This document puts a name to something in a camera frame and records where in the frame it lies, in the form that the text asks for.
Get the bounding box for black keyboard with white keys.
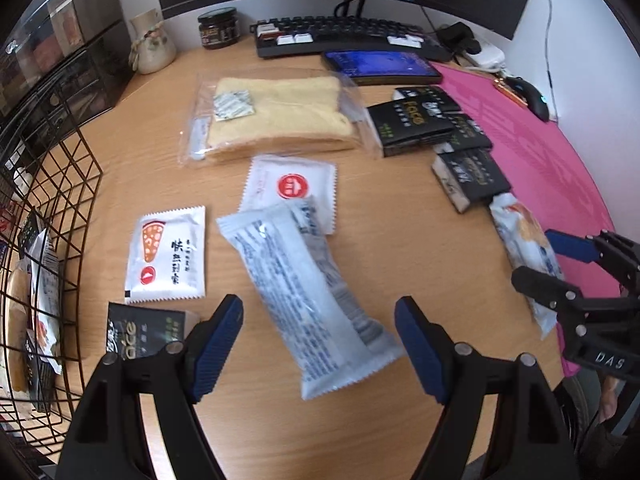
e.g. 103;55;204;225
255;14;453;63

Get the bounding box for clear bag of sliced cake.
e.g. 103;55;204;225
179;67;383;167

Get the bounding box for black plug adapter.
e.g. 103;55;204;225
439;22;473;51

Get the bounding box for white desiccant sachet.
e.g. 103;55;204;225
212;89;255;122

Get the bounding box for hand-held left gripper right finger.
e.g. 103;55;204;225
394;296;583;480

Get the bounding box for dark glass jar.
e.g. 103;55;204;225
196;7;242;51

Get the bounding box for white snack packet orange print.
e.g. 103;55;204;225
489;192;566;340
27;227;63;376

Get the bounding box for smartphone in dark case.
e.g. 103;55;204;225
321;49;444;86

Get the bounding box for long white snack packet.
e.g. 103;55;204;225
216;196;406;401

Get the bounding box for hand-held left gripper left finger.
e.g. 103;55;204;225
55;294;246;480

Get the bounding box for black computer mouse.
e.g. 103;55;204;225
510;76;551;122

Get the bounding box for white sachet with red circle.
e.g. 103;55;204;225
237;155;338;236

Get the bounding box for cream ceramic vase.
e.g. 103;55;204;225
129;9;177;75

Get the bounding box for white sachet with pizza print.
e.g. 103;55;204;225
124;205;207;305

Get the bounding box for dark acrylic storage drawers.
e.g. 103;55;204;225
0;0;137;133

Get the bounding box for black cable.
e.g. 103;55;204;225
542;0;558;123

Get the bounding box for black wire basket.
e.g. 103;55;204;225
0;77;103;461

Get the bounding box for bread bun packet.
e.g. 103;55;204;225
5;265;31;393

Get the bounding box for black snack packet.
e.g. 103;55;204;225
434;112;493;153
367;101;453;158
106;302;201;361
22;330;56;411
432;149;512;213
394;85;461;113

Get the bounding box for pink desk mat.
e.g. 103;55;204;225
430;62;631;378

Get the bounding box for white power strip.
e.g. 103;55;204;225
462;40;506;68

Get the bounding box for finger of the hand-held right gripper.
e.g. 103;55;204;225
511;266;590;317
545;229;640;292

